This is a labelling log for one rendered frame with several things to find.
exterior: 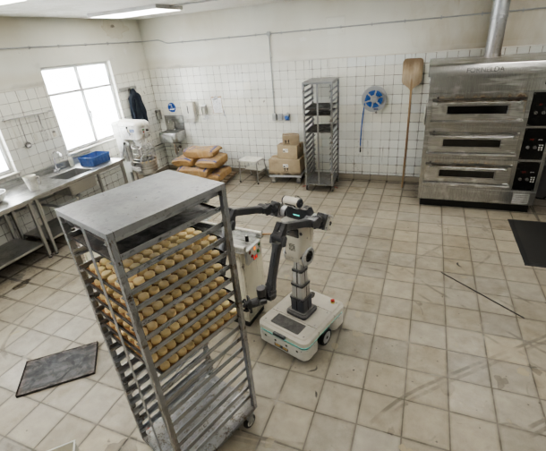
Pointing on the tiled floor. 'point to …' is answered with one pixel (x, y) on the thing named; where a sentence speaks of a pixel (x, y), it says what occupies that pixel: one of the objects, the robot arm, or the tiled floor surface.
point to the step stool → (253, 165)
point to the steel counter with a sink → (70, 185)
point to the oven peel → (413, 68)
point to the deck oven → (490, 129)
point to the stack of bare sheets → (57, 369)
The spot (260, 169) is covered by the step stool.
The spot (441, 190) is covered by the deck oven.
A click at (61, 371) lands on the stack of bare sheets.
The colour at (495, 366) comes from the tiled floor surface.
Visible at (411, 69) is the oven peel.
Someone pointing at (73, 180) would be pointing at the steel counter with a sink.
